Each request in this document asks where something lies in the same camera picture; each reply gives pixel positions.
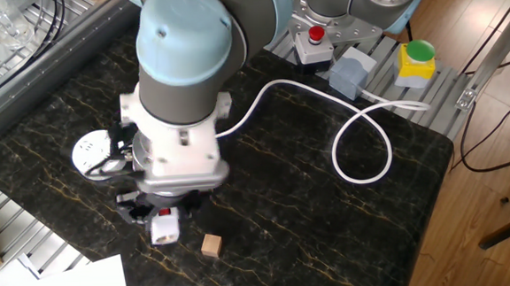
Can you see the aluminium frame beam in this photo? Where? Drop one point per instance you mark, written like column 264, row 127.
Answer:
column 498, row 52

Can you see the round white socket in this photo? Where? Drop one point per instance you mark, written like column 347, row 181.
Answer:
column 89, row 153

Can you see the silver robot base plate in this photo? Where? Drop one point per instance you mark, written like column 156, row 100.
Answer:
column 341, row 33

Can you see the clear glass jar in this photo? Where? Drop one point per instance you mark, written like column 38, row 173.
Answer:
column 1, row 21

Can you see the white bulb holder red switch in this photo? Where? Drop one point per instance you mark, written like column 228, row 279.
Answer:
column 165, row 228

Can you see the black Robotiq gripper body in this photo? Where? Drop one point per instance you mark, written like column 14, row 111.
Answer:
column 170, row 199

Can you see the small wooden cube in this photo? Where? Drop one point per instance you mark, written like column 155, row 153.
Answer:
column 211, row 246

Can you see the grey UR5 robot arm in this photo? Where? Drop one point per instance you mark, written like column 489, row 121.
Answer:
column 182, row 36

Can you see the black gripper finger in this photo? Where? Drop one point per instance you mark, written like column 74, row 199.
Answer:
column 130, row 212
column 192, row 205

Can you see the grey box red button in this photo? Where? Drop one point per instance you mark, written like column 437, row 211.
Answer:
column 313, row 50

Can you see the blank white paper sheet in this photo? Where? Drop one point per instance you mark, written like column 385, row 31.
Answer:
column 23, row 268
column 68, row 278

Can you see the grey metal side rail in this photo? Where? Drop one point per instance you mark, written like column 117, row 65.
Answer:
column 34, row 85

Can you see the blue grey plastic box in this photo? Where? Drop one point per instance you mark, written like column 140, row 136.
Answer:
column 348, row 77

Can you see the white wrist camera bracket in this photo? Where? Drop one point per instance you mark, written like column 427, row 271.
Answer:
column 185, row 156

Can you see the yellow box green button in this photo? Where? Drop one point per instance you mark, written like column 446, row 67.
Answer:
column 414, row 66

